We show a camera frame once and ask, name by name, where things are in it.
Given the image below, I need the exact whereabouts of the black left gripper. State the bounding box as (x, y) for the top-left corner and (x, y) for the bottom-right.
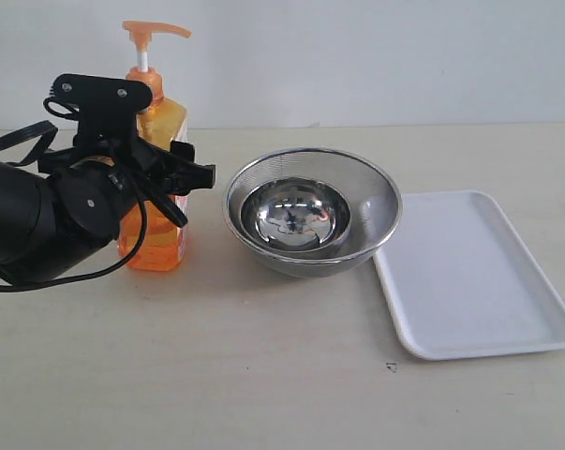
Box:
(37, 136), (216, 262)

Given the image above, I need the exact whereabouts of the orange pump soap bottle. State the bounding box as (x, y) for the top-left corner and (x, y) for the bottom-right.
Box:
(117, 20), (193, 272)

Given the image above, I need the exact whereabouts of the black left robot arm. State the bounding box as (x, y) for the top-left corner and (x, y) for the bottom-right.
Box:
(0, 138), (216, 287)

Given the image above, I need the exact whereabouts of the small stainless steel bowl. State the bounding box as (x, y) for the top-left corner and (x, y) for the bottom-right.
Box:
(240, 177), (351, 256)

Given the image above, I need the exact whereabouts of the steel mesh colander basket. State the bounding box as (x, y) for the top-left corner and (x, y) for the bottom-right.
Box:
(223, 147), (403, 278)

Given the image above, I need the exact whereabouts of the white rectangular plastic tray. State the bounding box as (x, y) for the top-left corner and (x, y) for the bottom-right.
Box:
(374, 190), (565, 361)

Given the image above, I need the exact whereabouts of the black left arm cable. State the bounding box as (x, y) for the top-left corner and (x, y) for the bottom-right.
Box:
(0, 135), (189, 294)

